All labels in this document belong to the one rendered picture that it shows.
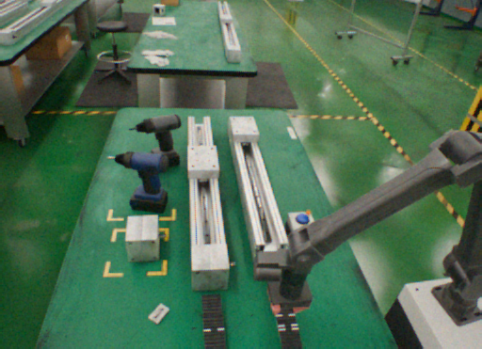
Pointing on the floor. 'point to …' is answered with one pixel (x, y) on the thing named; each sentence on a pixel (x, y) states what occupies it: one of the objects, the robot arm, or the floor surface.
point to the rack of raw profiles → (457, 8)
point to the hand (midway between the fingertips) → (284, 310)
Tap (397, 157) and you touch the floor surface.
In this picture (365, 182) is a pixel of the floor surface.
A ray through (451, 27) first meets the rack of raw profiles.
